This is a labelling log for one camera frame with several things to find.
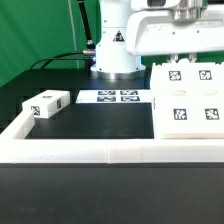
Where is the white marker base sheet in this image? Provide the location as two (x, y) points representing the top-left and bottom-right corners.
(76, 89), (152, 104)

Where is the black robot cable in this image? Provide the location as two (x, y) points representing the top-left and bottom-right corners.
(29, 0), (98, 70)

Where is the white block with marker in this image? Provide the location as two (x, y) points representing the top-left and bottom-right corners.
(22, 90), (70, 119)

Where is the thin white cord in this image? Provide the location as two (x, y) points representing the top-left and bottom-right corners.
(67, 0), (80, 70)

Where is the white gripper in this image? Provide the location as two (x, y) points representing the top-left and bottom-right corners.
(126, 0), (224, 63)

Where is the white U-shaped fence frame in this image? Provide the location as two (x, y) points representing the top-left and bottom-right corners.
(0, 111), (224, 164)

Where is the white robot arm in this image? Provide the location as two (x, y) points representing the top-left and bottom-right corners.
(91, 0), (224, 80)

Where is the white cabinet body box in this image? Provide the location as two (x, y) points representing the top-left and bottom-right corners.
(150, 59), (224, 139)

